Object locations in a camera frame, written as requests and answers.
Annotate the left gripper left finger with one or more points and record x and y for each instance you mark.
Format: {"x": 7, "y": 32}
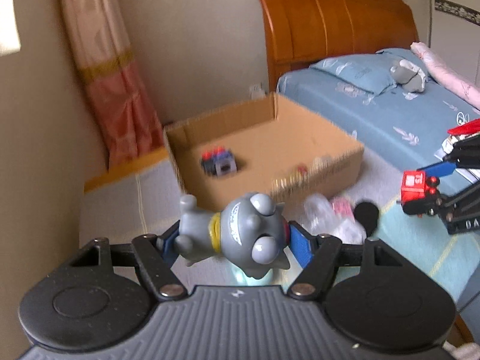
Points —
{"x": 154, "y": 256}

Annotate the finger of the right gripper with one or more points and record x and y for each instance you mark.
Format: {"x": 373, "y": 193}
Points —
{"x": 425, "y": 202}
{"x": 438, "y": 170}

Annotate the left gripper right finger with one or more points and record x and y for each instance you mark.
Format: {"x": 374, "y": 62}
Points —
{"x": 318, "y": 256}

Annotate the red toy car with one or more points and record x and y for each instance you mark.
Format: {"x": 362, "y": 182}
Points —
{"x": 417, "y": 185}

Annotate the clear plastic jar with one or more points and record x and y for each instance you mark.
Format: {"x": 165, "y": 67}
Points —
{"x": 319, "y": 218}

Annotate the grey cartoon figure toy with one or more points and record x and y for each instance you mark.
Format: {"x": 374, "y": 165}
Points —
{"x": 251, "y": 232}

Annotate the black red blue toy block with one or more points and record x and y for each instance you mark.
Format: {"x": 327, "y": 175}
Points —
{"x": 218, "y": 162}

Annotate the blue floral bed sheet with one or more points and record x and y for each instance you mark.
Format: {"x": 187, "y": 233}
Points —
{"x": 406, "y": 129}

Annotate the pink rolled blanket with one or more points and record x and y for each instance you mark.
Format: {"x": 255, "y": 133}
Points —
{"x": 445, "y": 76}

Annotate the grey plush toy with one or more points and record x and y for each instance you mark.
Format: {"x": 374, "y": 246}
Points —
{"x": 409, "y": 76}

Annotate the blue floral pillow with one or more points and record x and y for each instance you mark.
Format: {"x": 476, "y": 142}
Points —
{"x": 370, "y": 72}

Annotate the cardboard box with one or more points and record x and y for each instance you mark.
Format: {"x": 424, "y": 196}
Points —
{"x": 280, "y": 147}

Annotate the pink orange curtain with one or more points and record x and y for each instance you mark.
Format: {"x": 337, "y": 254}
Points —
{"x": 115, "y": 89}

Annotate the wooden bed headboard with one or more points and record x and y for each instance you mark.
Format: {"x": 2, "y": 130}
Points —
{"x": 301, "y": 32}

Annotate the white wall plug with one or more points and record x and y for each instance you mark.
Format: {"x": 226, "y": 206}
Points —
{"x": 256, "y": 91}

